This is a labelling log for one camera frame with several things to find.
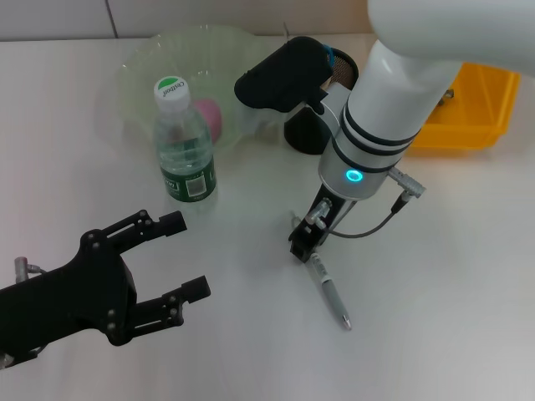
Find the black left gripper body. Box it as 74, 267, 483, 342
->
0, 228, 138, 369

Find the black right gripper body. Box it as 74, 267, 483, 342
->
288, 183, 357, 251

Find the clear grey ballpoint pen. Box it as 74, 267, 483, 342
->
290, 211, 354, 332

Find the clear green-label water bottle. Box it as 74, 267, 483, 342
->
152, 76, 218, 204

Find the pink toy peach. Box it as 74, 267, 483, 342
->
194, 98, 224, 141

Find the black mesh pen holder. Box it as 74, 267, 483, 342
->
283, 48, 360, 155

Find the green glass fruit plate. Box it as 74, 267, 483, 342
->
115, 23, 289, 151

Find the right wrist metal connector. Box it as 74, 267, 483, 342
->
387, 166, 427, 209

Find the yellow plastic bin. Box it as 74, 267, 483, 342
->
404, 61, 522, 158

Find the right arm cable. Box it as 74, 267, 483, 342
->
329, 199, 403, 238

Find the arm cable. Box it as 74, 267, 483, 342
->
0, 345, 43, 371
329, 199, 403, 238

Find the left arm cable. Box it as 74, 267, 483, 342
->
0, 345, 43, 371

